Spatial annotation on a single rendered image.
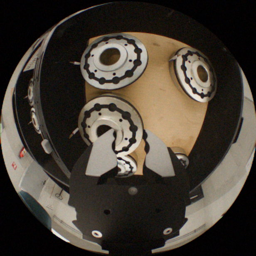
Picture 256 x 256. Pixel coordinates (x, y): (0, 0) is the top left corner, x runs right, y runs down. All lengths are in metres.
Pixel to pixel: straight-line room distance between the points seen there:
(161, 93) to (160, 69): 0.04
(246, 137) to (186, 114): 2.76
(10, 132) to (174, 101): 3.26
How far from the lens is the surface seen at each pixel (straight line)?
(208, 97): 0.18
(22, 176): 3.42
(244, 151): 2.93
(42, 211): 0.17
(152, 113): 0.16
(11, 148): 3.23
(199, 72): 0.19
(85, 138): 0.15
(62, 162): 0.16
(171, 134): 0.20
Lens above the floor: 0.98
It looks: 60 degrees down
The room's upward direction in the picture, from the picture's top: 169 degrees counter-clockwise
